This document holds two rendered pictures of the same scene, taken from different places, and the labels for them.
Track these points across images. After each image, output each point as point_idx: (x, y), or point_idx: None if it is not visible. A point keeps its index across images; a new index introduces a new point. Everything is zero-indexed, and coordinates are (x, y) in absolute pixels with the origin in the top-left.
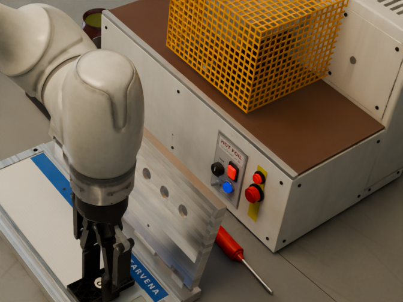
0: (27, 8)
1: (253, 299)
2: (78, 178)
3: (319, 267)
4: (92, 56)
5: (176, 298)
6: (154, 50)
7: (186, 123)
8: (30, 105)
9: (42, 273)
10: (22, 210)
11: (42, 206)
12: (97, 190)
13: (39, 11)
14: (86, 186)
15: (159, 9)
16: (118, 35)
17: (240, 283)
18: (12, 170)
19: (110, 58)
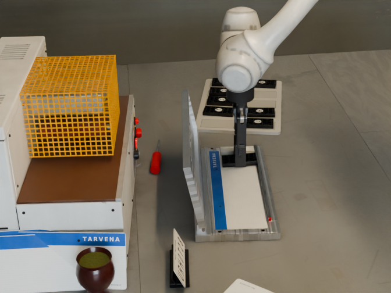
0: (251, 36)
1: (167, 146)
2: None
3: None
4: (243, 10)
5: (207, 148)
6: (120, 161)
7: (130, 165)
8: (192, 277)
9: (263, 175)
10: (253, 204)
11: (240, 202)
12: None
13: (246, 31)
14: None
15: (75, 188)
16: (123, 192)
17: (166, 152)
18: (244, 226)
19: (237, 9)
